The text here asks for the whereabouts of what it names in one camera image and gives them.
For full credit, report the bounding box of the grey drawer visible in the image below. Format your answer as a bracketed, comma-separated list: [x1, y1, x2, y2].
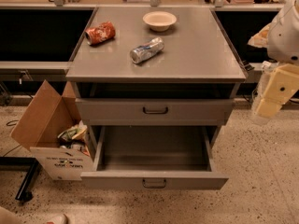
[76, 98, 233, 126]
[81, 126, 228, 190]

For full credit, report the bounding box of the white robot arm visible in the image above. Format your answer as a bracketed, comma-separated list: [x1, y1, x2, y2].
[249, 0, 299, 123]

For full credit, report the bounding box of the grey metal drawer cabinet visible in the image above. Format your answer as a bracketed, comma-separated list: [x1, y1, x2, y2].
[64, 6, 248, 161]

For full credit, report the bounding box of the grey top drawer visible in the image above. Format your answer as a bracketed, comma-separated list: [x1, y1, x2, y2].
[76, 98, 233, 126]

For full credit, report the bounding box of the crushed silver blue can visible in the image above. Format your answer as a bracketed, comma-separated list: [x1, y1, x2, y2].
[130, 37, 164, 64]

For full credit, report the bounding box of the white paper bowl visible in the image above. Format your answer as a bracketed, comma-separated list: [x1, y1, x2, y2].
[143, 11, 177, 32]

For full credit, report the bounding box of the crushed orange soda can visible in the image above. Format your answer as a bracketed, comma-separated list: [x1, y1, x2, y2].
[85, 21, 116, 46]

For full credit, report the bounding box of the trash in cardboard box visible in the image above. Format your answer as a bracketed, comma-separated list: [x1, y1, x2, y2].
[57, 121, 90, 156]

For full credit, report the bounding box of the open cardboard box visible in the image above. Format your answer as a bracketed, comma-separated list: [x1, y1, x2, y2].
[10, 80, 93, 180]

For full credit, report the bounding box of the white shoe tip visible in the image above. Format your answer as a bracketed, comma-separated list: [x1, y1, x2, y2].
[46, 214, 68, 224]

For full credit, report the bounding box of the black metal stand leg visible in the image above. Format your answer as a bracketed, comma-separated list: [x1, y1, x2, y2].
[0, 157, 40, 203]

